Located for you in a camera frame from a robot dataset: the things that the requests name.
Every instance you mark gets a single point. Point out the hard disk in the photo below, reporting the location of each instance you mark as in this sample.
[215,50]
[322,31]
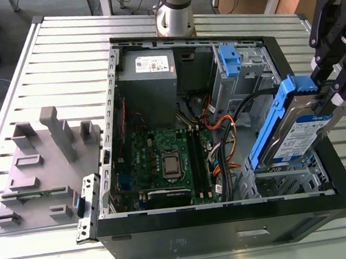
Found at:
[293,136]

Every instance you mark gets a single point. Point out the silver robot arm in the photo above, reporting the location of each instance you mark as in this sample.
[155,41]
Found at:
[175,22]

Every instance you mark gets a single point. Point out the silver disk bay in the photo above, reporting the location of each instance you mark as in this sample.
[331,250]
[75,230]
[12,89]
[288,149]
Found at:
[281,173]

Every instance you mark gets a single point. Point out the blue plastic drive latch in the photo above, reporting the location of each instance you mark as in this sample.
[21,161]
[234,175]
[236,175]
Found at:
[229,63]

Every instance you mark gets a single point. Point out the silver optical drive cage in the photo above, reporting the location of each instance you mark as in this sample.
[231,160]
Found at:
[242,89]

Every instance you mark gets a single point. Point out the black RAM slot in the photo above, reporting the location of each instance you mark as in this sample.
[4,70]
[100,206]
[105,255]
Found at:
[203,163]
[194,164]

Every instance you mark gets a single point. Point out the grey power supply unit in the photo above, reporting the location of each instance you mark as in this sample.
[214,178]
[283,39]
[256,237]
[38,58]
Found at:
[149,101]

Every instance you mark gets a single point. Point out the silver CPU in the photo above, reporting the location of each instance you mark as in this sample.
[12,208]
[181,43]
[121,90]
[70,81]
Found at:
[171,166]

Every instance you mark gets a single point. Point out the white framed table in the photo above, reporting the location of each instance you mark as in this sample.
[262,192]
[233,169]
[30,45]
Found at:
[104,4]

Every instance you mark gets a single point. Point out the green motherboard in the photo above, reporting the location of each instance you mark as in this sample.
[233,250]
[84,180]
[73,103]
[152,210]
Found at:
[144,150]

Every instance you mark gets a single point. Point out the black PC case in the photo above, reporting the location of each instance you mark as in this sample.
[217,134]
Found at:
[201,237]

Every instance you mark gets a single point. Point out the black graphics card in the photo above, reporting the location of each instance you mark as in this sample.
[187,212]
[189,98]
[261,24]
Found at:
[167,197]

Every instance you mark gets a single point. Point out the grey parts rack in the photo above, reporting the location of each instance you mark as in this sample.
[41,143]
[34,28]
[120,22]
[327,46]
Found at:
[52,181]

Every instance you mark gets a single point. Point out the silver expansion slot bracket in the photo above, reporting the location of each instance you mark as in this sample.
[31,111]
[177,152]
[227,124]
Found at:
[94,198]

